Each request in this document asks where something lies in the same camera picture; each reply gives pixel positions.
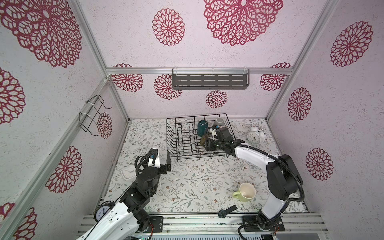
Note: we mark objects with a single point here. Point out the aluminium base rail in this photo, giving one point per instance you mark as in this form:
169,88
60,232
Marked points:
209,224

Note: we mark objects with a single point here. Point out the light green mug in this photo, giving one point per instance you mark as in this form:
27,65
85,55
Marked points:
245,193

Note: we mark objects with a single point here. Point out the black wristwatch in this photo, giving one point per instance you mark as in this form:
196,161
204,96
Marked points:
224,212

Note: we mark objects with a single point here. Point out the black wire wall basket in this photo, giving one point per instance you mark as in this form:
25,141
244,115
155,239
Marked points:
89,117

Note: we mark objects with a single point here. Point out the amber textured glass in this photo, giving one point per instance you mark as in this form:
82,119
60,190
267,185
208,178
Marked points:
205,141

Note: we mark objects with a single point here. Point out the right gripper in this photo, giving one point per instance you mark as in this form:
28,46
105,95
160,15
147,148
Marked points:
210,144

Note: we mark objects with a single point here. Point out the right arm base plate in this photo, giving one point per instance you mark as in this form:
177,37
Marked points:
253,224

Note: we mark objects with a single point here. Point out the white square clock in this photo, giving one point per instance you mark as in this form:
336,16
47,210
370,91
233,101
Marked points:
129,173

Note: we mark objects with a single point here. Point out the black wire dish rack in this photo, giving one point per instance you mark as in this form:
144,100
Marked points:
183,141

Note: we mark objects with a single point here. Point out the white twin-bell alarm clock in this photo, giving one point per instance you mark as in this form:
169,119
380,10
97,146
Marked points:
256,135

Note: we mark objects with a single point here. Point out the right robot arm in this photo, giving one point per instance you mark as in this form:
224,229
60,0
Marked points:
284,181

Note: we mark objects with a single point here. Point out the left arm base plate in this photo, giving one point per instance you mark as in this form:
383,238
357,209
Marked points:
155,224

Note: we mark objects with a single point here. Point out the black round clock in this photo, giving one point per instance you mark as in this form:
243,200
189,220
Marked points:
103,209

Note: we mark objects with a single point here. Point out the grey wall shelf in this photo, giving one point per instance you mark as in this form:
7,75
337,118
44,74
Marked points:
181,81

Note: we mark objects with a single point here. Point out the grey mug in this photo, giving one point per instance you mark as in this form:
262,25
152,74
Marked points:
219,122

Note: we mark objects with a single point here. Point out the teal mug cream inside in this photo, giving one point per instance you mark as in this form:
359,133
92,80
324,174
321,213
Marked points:
202,126

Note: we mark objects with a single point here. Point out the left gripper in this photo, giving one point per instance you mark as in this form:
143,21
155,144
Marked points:
163,168

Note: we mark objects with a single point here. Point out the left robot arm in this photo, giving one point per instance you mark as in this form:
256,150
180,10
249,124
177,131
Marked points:
127,214

